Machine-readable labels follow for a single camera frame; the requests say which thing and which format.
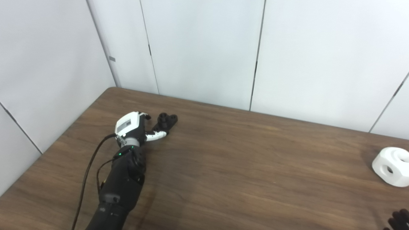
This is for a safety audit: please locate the black flanged holder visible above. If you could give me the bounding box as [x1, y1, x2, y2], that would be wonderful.
[152, 113, 178, 136]

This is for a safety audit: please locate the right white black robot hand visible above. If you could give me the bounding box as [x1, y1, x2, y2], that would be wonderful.
[383, 209, 409, 230]

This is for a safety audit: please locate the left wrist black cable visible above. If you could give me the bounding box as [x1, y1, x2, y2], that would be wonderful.
[72, 134, 117, 230]

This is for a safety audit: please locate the round white piece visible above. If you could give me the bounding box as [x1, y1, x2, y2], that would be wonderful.
[372, 147, 409, 187]

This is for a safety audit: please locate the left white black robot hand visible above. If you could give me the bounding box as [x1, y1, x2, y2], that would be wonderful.
[115, 111, 167, 142]

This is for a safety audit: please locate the left arm thin black wire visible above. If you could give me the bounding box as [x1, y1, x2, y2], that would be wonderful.
[97, 159, 114, 193]

